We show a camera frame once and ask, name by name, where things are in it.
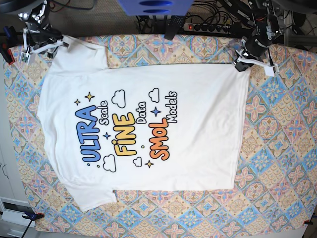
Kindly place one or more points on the black power strip red switch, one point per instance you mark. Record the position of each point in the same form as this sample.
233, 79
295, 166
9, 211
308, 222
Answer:
206, 28

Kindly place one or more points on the colourful patterned tablecloth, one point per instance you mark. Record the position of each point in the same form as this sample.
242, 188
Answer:
275, 188

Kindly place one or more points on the orange black clamp right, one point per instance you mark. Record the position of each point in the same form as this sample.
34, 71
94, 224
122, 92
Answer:
309, 222

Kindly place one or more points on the orange black clamp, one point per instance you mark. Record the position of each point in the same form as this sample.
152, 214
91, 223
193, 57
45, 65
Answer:
309, 222
32, 216

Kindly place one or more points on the black remote-like device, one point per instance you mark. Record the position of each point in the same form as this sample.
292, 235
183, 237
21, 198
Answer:
176, 22

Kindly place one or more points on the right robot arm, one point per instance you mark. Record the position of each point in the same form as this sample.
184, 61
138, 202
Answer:
38, 15

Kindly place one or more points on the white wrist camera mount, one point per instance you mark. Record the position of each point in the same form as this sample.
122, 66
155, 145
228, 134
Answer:
30, 48
269, 69

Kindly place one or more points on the red blue clamp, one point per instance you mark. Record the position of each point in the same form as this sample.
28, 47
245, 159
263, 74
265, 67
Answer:
10, 41

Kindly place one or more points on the blue plastic box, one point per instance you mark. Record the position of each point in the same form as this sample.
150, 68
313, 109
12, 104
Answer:
155, 7

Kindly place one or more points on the orange black clamp left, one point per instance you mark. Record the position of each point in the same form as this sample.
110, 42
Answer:
32, 216

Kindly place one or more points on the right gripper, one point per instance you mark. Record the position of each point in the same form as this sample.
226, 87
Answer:
44, 33

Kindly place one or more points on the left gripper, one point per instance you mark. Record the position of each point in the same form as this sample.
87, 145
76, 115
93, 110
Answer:
253, 47

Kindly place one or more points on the white printed T-shirt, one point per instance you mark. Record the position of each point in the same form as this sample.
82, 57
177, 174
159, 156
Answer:
157, 127

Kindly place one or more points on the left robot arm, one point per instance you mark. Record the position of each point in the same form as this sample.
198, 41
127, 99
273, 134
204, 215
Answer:
266, 23

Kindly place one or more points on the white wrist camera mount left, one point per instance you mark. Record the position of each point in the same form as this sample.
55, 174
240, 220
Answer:
269, 69

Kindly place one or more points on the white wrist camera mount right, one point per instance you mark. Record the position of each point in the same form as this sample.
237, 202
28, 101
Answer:
30, 48

